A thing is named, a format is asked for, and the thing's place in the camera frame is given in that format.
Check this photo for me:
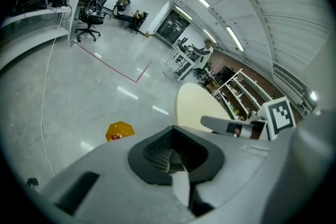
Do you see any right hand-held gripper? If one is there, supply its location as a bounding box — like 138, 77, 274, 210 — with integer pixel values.
200, 96, 297, 141

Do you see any cream round table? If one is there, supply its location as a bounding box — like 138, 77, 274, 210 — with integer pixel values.
174, 82, 232, 135

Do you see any white open shelf rack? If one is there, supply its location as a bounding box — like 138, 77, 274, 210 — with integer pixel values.
211, 68, 275, 122

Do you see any white work desk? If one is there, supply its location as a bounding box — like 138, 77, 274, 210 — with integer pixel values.
163, 42, 201, 82

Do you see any black double door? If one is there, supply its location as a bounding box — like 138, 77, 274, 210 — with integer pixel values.
156, 9, 191, 45

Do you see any red floor tape line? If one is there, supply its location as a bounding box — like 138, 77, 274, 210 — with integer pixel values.
74, 41, 154, 84

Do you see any black office chair with clutter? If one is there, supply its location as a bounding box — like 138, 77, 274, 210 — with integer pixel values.
75, 0, 109, 42

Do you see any white shelving unit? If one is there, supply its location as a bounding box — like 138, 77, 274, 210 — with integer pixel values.
0, 0, 103, 70

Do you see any white floor cable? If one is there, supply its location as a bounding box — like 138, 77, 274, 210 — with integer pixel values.
40, 6, 72, 177

